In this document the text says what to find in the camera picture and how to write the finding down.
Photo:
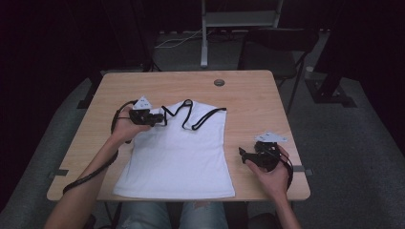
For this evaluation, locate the person's right hand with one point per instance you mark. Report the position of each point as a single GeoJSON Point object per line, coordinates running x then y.
{"type": "Point", "coordinates": [275, 181]}

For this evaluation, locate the person's left hand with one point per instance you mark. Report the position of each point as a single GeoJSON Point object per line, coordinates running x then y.
{"type": "Point", "coordinates": [125, 129]}

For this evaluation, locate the black table foot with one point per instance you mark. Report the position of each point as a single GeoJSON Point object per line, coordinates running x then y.
{"type": "Point", "coordinates": [87, 100]}

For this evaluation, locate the grey tape strip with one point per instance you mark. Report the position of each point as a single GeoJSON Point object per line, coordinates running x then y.
{"type": "Point", "coordinates": [302, 169]}
{"type": "Point", "coordinates": [60, 173]}

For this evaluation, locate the person's left leg in jeans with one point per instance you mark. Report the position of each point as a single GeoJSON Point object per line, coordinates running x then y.
{"type": "Point", "coordinates": [143, 216]}

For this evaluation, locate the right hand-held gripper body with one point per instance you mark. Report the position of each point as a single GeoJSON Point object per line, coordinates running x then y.
{"type": "Point", "coordinates": [266, 156]}

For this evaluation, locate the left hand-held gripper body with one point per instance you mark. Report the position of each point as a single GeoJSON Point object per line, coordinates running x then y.
{"type": "Point", "coordinates": [141, 116]}

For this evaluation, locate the grey metal stand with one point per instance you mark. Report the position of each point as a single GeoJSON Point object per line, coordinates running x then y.
{"type": "Point", "coordinates": [237, 19]}

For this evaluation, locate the person's leg in jeans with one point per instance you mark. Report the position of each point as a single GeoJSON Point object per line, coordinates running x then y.
{"type": "Point", "coordinates": [143, 216]}
{"type": "Point", "coordinates": [205, 216]}

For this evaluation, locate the person's right leg in jeans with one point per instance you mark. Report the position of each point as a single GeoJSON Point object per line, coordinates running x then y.
{"type": "Point", "coordinates": [205, 216]}

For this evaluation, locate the black chair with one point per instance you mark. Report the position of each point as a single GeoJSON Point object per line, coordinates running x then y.
{"type": "Point", "coordinates": [280, 41]}

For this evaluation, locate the grey round table grommet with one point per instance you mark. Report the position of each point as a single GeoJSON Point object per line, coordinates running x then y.
{"type": "Point", "coordinates": [219, 82]}

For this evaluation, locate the white tank top black trim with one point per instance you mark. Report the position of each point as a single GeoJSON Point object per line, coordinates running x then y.
{"type": "Point", "coordinates": [178, 159]}

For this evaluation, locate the black stand base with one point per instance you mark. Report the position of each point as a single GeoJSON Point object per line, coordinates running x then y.
{"type": "Point", "coordinates": [331, 95]}

